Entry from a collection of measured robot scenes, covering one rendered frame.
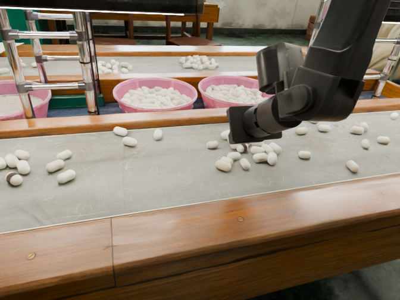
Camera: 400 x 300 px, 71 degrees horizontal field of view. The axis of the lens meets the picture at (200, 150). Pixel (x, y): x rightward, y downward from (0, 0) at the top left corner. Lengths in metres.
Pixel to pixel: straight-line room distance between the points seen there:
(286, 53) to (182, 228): 0.31
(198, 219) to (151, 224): 0.08
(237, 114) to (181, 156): 0.20
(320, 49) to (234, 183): 0.32
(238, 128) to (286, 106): 0.15
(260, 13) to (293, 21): 0.84
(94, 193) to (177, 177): 0.16
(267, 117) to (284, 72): 0.07
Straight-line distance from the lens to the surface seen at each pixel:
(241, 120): 0.52
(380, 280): 1.61
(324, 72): 0.38
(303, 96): 0.37
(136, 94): 0.97
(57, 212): 0.56
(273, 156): 0.67
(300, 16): 7.00
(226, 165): 0.61
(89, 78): 0.77
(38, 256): 0.47
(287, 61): 0.44
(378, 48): 3.72
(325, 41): 0.39
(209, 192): 0.56
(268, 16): 6.56
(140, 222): 0.47
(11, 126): 0.80
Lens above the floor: 1.12
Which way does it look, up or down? 33 degrees down
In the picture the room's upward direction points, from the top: 5 degrees clockwise
